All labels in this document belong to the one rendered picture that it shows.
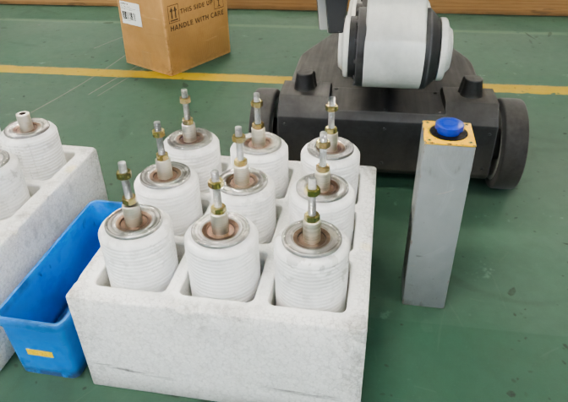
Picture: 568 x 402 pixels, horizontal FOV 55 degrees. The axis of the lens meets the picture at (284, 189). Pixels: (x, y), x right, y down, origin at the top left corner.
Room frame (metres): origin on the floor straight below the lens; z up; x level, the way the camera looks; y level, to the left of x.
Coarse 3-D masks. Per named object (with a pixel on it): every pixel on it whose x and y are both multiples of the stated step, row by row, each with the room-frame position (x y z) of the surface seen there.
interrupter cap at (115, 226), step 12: (144, 204) 0.61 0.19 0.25; (108, 216) 0.59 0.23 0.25; (120, 216) 0.59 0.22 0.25; (144, 216) 0.59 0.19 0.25; (156, 216) 0.59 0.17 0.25; (108, 228) 0.56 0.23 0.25; (120, 228) 0.56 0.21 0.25; (132, 228) 0.56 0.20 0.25; (144, 228) 0.56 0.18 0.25; (156, 228) 0.56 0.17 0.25
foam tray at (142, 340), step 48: (288, 192) 0.75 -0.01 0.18; (96, 288) 0.53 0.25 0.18; (96, 336) 0.51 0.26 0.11; (144, 336) 0.50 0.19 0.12; (192, 336) 0.48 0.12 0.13; (240, 336) 0.47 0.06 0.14; (288, 336) 0.46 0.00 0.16; (336, 336) 0.45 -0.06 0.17; (144, 384) 0.50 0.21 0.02; (192, 384) 0.49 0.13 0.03; (240, 384) 0.47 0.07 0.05; (288, 384) 0.46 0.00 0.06; (336, 384) 0.45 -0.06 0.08
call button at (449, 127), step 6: (438, 120) 0.70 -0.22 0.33; (444, 120) 0.70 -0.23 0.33; (450, 120) 0.70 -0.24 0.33; (456, 120) 0.70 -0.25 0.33; (438, 126) 0.69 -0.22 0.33; (444, 126) 0.68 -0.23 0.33; (450, 126) 0.68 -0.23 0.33; (456, 126) 0.68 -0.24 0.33; (462, 126) 0.68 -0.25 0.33; (438, 132) 0.69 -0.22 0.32; (444, 132) 0.68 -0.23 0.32; (450, 132) 0.67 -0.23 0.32; (456, 132) 0.67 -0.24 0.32
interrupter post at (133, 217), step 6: (138, 204) 0.58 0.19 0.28; (126, 210) 0.57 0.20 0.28; (132, 210) 0.57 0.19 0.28; (138, 210) 0.57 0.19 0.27; (126, 216) 0.57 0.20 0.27; (132, 216) 0.57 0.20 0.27; (138, 216) 0.57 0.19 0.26; (126, 222) 0.57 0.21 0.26; (132, 222) 0.57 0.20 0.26; (138, 222) 0.57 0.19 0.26
